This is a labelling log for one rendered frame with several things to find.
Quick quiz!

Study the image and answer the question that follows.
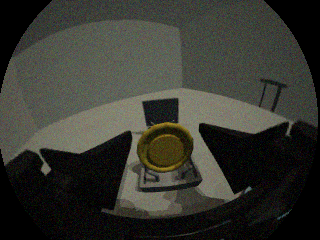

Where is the yellow round plate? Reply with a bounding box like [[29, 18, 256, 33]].
[[136, 123, 193, 172]]

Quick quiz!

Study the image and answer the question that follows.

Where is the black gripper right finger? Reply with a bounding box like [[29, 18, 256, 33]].
[[199, 121, 289, 193]]

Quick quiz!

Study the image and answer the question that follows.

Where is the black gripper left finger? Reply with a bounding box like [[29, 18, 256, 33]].
[[40, 129, 132, 211]]

